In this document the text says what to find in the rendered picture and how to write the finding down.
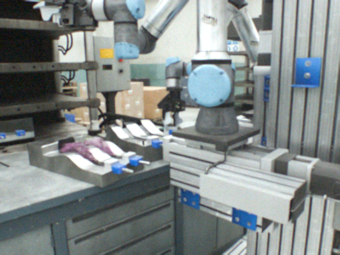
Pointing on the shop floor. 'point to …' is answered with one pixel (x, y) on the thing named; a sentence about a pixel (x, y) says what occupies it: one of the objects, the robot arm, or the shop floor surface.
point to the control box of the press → (110, 73)
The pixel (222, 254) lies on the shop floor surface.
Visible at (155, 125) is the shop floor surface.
